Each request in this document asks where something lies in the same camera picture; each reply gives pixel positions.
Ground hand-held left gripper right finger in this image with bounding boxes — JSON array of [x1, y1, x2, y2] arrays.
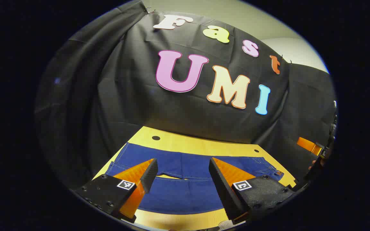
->
[[208, 157, 296, 225]]

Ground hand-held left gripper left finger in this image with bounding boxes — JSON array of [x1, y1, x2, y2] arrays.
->
[[74, 158, 158, 224]]

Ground blue denim jeans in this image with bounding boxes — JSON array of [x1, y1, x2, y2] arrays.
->
[[105, 142, 284, 215]]

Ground black backdrop cloth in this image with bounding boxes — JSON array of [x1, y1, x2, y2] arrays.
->
[[34, 0, 337, 190]]

